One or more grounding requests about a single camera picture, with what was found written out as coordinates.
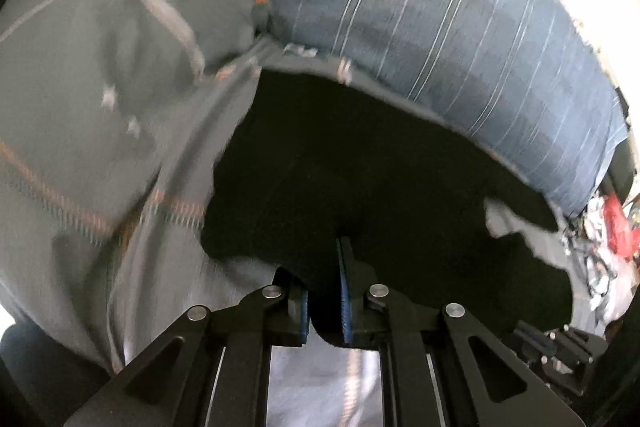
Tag black pants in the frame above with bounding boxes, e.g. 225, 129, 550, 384
201, 69, 573, 340

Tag red and white clutter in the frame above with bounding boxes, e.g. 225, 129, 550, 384
564, 193, 639, 329

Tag blue striped pillow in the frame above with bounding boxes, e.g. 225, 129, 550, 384
268, 0, 627, 215

